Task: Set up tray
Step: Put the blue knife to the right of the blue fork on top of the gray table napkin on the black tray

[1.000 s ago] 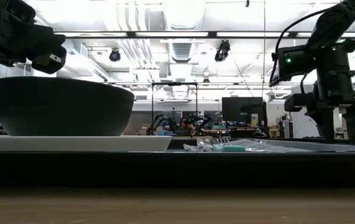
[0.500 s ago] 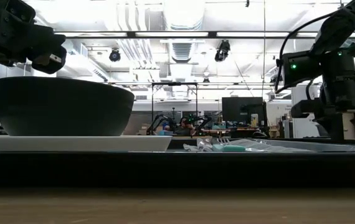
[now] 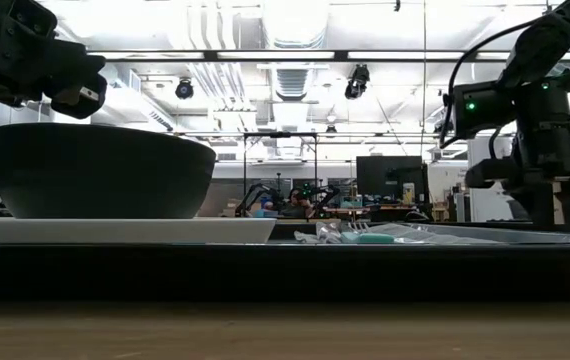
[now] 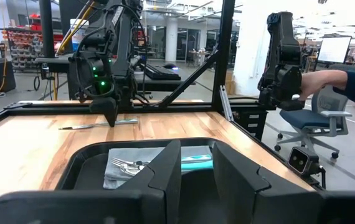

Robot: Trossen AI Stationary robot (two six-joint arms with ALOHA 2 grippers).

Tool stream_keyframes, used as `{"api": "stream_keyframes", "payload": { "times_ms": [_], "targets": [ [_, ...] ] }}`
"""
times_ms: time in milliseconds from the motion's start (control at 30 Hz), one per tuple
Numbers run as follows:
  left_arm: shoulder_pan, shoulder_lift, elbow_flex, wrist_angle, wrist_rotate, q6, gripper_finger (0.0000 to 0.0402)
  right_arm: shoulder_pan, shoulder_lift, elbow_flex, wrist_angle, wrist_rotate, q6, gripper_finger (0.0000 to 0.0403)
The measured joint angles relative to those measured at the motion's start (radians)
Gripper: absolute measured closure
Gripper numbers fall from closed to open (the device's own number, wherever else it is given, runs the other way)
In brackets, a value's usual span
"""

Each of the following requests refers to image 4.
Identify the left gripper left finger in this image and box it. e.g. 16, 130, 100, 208
117, 139, 183, 224

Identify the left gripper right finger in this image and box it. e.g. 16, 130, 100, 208
211, 141, 271, 224

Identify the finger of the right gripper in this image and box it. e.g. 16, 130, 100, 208
108, 97, 119, 128
89, 97, 112, 126

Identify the knife with patterned handle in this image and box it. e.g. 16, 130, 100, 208
58, 119, 140, 131

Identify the spoon with teal handle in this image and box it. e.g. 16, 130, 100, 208
120, 161, 214, 177

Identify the grey cloth napkin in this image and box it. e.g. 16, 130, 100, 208
103, 145, 213, 190

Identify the fork with patterned handle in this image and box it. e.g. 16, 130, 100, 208
111, 154, 213, 171

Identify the black plastic tray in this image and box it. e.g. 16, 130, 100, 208
55, 138, 228, 191

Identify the black drawer unit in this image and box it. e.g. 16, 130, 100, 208
233, 107, 267, 141

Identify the grey desk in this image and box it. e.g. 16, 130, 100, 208
133, 70, 197, 93

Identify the black keyboard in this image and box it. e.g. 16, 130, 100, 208
140, 63, 182, 81

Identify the black metal pole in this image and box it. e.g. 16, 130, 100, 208
39, 0, 55, 58

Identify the shelf with red bins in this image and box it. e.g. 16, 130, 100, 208
0, 26, 64, 70

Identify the grey blue office chair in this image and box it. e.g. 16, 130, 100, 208
273, 85, 353, 160

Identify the white round column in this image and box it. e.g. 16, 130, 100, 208
164, 17, 179, 62

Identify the person's hand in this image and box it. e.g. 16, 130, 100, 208
298, 70, 348, 102

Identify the wide white pillar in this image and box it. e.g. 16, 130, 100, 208
233, 0, 278, 96

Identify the white lit monitor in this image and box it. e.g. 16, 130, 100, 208
316, 36, 352, 65

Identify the black depth camera box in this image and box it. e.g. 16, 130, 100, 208
287, 146, 326, 189

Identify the silver metal bracket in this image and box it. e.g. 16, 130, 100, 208
219, 85, 235, 123

